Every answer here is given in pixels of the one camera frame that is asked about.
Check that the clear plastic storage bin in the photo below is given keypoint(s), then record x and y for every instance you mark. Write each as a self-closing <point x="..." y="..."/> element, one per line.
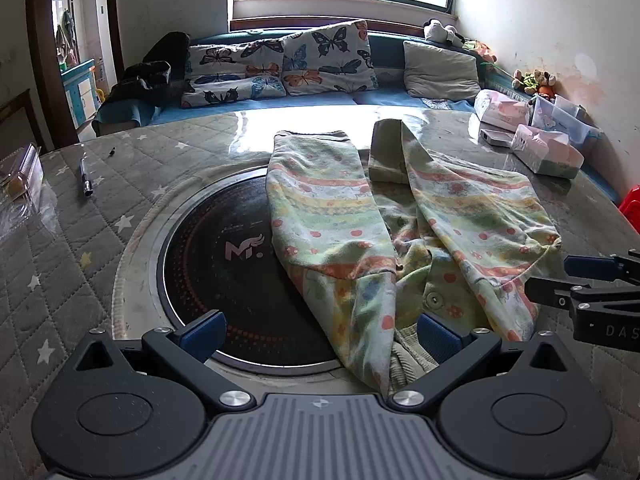
<point x="549" y="117"/>

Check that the blue sofa bed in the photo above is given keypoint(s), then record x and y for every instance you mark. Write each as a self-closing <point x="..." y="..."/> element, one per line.
<point x="138" y="108"/>

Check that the colourful patterned child shirt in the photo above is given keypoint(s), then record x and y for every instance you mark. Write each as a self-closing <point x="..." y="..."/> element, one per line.
<point x="374" y="242"/>

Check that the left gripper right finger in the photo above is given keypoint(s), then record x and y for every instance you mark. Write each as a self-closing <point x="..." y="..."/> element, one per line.
<point x="461" y="356"/>

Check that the black pen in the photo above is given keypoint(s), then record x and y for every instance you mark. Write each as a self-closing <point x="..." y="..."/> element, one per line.
<point x="86" y="182"/>

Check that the red plastic stool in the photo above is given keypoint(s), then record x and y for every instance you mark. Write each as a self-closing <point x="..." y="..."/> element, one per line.
<point x="630" y="207"/>

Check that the pink tissue pack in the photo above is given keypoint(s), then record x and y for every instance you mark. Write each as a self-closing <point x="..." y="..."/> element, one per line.
<point x="547" y="153"/>
<point x="496" y="109"/>

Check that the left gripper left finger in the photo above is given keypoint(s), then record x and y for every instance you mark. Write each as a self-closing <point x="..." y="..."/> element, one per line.
<point x="180" y="355"/>

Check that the butterfly pillow right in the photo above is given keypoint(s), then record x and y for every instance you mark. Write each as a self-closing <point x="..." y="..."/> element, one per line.
<point x="327" y="59"/>

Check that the blue white cabinet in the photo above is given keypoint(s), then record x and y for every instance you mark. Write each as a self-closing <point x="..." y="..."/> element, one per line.
<point x="80" y="90"/>

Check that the pink tissue pack far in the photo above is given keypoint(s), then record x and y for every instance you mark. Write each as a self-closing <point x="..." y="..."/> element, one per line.
<point x="496" y="109"/>

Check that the round black induction cooktop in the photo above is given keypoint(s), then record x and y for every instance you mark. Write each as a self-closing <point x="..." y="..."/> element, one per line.
<point x="216" y="254"/>

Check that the grey cushion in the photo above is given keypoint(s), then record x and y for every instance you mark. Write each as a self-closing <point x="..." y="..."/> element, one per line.
<point x="437" y="73"/>

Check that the butterfly pillow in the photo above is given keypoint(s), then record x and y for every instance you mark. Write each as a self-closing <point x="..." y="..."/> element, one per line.
<point x="218" y="74"/>
<point x="327" y="59"/>

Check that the plush toys on sofa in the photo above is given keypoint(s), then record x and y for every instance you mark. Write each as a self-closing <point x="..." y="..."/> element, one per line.
<point x="535" y="83"/>

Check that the black clothes pile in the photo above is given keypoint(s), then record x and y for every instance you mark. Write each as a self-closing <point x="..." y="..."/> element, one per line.
<point x="155" y="79"/>

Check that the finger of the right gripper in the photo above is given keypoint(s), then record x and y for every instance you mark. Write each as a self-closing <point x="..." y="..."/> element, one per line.
<point x="565" y="294"/>
<point x="610" y="269"/>

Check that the pink tissue pack near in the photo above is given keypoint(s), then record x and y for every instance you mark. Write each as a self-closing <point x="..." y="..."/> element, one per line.
<point x="547" y="153"/>

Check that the butterfly pillow left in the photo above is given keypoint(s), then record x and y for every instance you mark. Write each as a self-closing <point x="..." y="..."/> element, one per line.
<point x="218" y="74"/>

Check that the white plush toy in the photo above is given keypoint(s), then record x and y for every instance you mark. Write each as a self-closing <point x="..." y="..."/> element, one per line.
<point x="435" y="31"/>

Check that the clear plastic box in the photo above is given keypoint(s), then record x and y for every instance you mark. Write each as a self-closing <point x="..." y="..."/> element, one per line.
<point x="22" y="182"/>

